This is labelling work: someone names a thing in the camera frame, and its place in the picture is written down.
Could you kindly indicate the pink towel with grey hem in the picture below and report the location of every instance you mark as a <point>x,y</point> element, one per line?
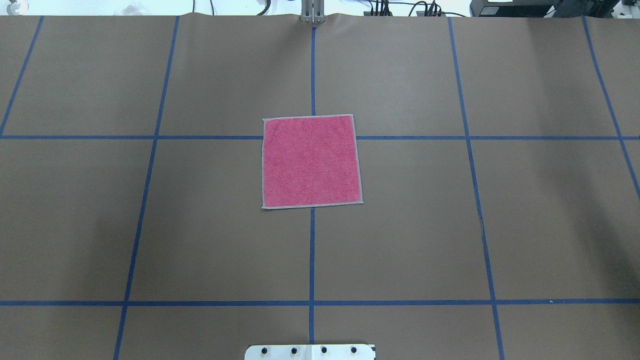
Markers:
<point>310,161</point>

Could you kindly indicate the black equipment box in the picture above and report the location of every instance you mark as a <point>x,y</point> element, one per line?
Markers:
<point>542,8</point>

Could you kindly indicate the aluminium camera post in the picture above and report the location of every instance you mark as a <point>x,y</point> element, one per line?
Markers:
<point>313,12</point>

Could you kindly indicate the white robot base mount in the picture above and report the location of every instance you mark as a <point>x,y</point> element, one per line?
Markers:
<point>311,352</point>

